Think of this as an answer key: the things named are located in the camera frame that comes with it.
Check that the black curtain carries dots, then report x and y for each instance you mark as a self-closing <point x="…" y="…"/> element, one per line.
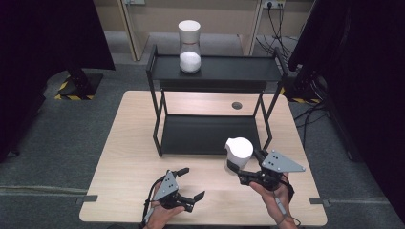
<point x="363" y="79"/>
<point x="41" y="47"/>

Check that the white cylindrical cup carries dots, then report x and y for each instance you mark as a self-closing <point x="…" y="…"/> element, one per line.
<point x="190" y="60"/>

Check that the round table grommet hole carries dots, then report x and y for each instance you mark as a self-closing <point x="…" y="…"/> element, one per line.
<point x="237" y="105"/>

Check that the white wall socket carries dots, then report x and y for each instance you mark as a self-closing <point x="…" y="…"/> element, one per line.
<point x="273" y="4"/>

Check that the black two-tier metal shelf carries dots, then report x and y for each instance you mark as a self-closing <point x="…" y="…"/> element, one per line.
<point x="210" y="135"/>

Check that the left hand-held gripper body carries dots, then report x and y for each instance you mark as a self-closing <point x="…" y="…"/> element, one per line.
<point x="167" y="187"/>

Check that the grey tape strip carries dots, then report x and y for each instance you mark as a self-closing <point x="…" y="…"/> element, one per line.
<point x="86" y="199"/>
<point x="319" y="202"/>

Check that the light wooden furniture leg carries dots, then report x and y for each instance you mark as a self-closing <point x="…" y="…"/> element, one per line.
<point x="132" y="31"/>
<point x="253" y="31"/>

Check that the white-lidded glass jar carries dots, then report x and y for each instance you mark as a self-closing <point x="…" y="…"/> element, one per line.
<point x="239" y="151"/>

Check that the stand base with striped tape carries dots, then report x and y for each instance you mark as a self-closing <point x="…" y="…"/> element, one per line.
<point x="81" y="87"/>
<point x="302" y="89"/>

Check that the person's left hand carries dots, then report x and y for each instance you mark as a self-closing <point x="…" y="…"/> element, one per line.
<point x="159" y="218"/>

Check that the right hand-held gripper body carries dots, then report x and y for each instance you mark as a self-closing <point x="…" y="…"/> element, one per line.
<point x="280" y="162"/>

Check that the person's right hand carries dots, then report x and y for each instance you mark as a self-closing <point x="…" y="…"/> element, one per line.
<point x="277" y="200"/>

